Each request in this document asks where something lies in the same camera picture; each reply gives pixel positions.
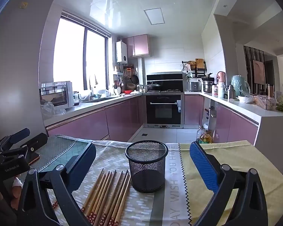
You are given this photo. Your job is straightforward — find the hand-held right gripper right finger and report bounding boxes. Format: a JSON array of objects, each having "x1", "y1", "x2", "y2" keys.
[{"x1": 190, "y1": 142, "x2": 270, "y2": 226}]

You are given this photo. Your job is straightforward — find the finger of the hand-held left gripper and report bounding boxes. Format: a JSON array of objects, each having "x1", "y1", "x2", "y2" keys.
[
  {"x1": 2, "y1": 132, "x2": 48, "y2": 160},
  {"x1": 0, "y1": 128, "x2": 31, "y2": 151}
]

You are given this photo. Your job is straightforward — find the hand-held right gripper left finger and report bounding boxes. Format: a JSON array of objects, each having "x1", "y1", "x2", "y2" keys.
[{"x1": 16, "y1": 142, "x2": 97, "y2": 226}]

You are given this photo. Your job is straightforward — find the bunch of wooden chopsticks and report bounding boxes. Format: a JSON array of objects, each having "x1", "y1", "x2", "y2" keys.
[{"x1": 81, "y1": 168, "x2": 132, "y2": 226}]

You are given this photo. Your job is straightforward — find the black mesh utensil holder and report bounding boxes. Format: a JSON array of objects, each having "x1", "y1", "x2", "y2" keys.
[{"x1": 125, "y1": 140, "x2": 169, "y2": 193}]

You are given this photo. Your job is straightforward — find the person's left hand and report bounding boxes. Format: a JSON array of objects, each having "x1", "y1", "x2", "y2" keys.
[{"x1": 0, "y1": 178, "x2": 24, "y2": 220}]

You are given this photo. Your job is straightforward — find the dark smartphone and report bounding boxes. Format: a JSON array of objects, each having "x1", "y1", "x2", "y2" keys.
[{"x1": 27, "y1": 154, "x2": 41, "y2": 166}]

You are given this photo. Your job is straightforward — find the yellow cooking oil bottle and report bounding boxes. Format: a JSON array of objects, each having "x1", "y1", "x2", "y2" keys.
[{"x1": 199, "y1": 130, "x2": 213, "y2": 144}]

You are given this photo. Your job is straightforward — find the clear plastic bag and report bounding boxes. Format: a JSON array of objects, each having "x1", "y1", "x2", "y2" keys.
[{"x1": 40, "y1": 101, "x2": 67, "y2": 118}]

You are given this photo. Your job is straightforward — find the white countertop oven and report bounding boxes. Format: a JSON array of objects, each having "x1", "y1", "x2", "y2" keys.
[{"x1": 39, "y1": 81, "x2": 74, "y2": 110}]

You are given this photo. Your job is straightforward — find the pink peninsula base cabinets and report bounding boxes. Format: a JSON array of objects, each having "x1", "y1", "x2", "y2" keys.
[{"x1": 184, "y1": 92, "x2": 283, "y2": 146}]

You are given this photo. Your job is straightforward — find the pink base cabinets with sink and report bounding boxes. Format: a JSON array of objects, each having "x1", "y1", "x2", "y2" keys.
[{"x1": 46, "y1": 94, "x2": 146, "y2": 143}]

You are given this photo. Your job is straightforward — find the patchwork printed tablecloth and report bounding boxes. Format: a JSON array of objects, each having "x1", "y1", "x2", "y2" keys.
[{"x1": 37, "y1": 134, "x2": 283, "y2": 226}]

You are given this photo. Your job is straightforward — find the steel kitchen sink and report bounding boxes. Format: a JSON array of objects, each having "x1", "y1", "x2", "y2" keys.
[{"x1": 85, "y1": 96, "x2": 116, "y2": 103}]

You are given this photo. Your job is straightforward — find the black built-in oven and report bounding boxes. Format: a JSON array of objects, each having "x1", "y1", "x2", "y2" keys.
[{"x1": 145, "y1": 94, "x2": 182, "y2": 126}]

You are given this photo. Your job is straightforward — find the grey refrigerator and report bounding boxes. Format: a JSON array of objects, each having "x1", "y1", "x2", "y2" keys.
[{"x1": 0, "y1": 0, "x2": 59, "y2": 144}]

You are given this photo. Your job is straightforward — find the white bowl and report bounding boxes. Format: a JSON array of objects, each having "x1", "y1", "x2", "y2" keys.
[{"x1": 238, "y1": 95, "x2": 255, "y2": 104}]

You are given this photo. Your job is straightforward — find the stainless steel pot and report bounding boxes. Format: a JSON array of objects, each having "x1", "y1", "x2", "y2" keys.
[{"x1": 202, "y1": 80, "x2": 215, "y2": 93}]

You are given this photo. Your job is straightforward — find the clear plastic container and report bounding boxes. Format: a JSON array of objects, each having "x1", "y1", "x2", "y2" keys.
[{"x1": 256, "y1": 95, "x2": 277, "y2": 111}]

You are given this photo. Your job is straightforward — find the mint green appliance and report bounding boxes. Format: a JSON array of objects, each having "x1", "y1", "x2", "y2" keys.
[{"x1": 231, "y1": 75, "x2": 251, "y2": 97}]

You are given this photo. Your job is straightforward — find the black wok with lid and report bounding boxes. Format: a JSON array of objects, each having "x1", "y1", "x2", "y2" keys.
[{"x1": 145, "y1": 82, "x2": 161, "y2": 92}]

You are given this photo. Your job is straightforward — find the kitchen window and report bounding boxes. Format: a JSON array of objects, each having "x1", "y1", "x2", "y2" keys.
[{"x1": 52, "y1": 11, "x2": 112, "y2": 91}]

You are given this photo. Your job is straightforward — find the black range hood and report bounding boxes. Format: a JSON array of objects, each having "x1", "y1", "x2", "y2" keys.
[{"x1": 146, "y1": 72, "x2": 184, "y2": 92}]

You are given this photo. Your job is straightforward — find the black dish rack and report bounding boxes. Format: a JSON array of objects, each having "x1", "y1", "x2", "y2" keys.
[{"x1": 182, "y1": 61, "x2": 207, "y2": 78}]

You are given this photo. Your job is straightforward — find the steel tumbler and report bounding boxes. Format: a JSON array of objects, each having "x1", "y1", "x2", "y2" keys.
[{"x1": 266, "y1": 83, "x2": 275, "y2": 98}]

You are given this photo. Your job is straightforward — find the striped curtain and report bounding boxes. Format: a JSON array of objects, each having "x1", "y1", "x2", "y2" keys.
[{"x1": 244, "y1": 46, "x2": 265, "y2": 91}]

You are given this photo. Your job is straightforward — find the pink framed picture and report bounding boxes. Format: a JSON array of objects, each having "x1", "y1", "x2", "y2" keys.
[{"x1": 253, "y1": 60, "x2": 265, "y2": 85}]

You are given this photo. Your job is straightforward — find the white gas water heater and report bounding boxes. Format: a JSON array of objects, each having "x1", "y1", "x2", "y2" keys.
[{"x1": 115, "y1": 40, "x2": 128, "y2": 63}]

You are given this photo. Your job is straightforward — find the square ceiling light panel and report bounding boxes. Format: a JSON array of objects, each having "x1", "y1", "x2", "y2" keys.
[{"x1": 144, "y1": 8, "x2": 166, "y2": 25}]

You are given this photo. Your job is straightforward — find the white square duct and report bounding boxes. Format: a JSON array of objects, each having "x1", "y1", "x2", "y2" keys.
[{"x1": 138, "y1": 56, "x2": 145, "y2": 92}]

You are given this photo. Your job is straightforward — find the pink wall cabinet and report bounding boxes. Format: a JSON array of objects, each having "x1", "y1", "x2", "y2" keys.
[{"x1": 122, "y1": 34, "x2": 150, "y2": 58}]

